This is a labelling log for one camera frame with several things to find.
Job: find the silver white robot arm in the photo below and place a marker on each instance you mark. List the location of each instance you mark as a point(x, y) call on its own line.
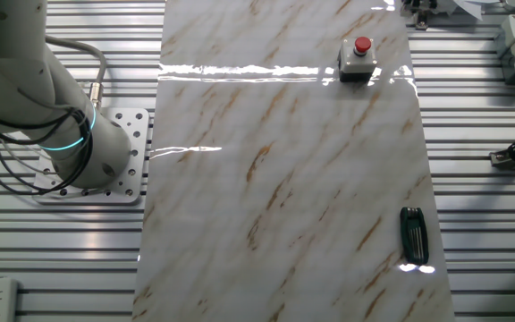
point(16, 67)

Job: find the white marble pattern mat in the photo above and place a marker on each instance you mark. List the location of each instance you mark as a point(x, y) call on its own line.
point(284, 179)

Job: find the dark green hex key set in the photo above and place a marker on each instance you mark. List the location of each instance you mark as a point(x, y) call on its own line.
point(414, 237)

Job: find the crumpled white paper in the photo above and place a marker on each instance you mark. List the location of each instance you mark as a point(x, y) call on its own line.
point(458, 6)

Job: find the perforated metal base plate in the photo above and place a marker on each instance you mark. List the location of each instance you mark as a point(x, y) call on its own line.
point(137, 134)

